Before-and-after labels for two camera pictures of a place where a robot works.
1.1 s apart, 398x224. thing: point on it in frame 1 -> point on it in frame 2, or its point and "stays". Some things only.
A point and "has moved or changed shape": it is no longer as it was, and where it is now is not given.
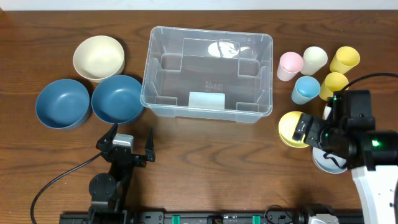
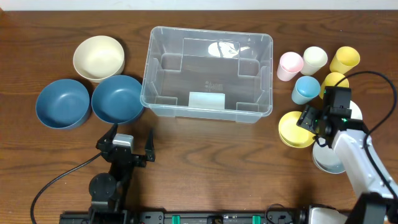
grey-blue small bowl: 328,165 stays
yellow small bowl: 287,125 stays
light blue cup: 306,88 stays
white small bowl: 326,112 has moved or changed shape
